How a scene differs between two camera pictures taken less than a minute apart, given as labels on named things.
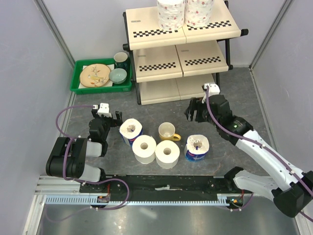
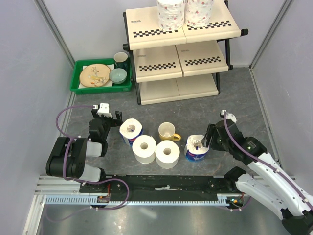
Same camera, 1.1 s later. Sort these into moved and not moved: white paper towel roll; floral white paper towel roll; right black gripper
Moved: right black gripper
Not moved: floral white paper towel roll; white paper towel roll
